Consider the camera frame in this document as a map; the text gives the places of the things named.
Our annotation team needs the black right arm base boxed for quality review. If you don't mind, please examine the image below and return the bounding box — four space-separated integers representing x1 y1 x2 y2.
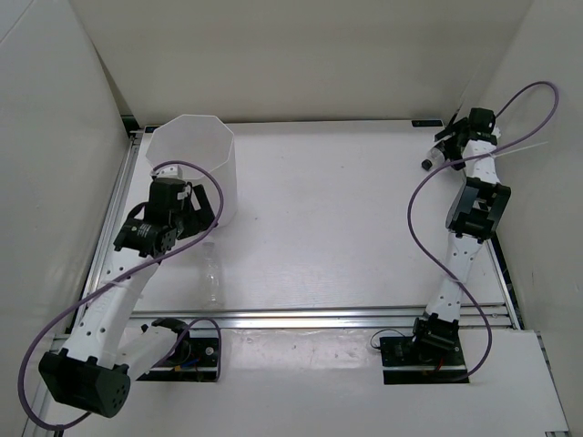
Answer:
369 329 469 385

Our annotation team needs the clear unlabeled plastic bottle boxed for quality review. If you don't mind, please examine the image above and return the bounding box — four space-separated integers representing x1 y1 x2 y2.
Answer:
199 241 224 310

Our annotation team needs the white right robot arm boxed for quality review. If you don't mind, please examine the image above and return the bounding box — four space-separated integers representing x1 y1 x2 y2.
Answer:
409 107 511 364

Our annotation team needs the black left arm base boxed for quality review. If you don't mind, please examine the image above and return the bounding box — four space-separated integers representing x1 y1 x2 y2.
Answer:
152 317 222 382

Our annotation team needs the white octagonal bin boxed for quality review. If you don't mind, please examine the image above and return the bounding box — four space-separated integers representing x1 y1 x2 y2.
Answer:
146 115 239 229

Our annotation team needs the black label plastic bottle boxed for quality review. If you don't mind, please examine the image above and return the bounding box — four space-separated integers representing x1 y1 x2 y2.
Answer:
421 145 446 171

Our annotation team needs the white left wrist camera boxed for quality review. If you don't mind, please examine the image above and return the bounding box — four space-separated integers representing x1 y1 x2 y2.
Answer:
150 165 182 179

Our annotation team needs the aluminium frame rail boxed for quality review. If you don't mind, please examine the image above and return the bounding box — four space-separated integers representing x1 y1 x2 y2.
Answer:
45 122 520 437

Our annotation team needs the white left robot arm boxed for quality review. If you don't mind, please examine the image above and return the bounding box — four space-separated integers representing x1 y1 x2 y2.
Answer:
38 159 483 418

